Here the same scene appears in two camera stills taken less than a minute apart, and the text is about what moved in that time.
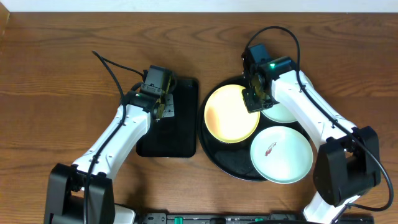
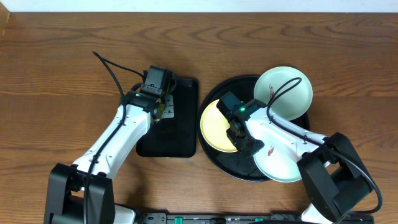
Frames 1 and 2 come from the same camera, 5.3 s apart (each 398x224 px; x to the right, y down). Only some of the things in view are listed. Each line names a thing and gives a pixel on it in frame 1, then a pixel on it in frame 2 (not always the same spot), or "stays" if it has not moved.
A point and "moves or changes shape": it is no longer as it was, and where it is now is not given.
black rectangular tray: [174, 136] stays
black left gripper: [160, 109] stays
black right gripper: [250, 105] to [248, 152]
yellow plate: [226, 115] moves or changes shape
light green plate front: [281, 155] stays
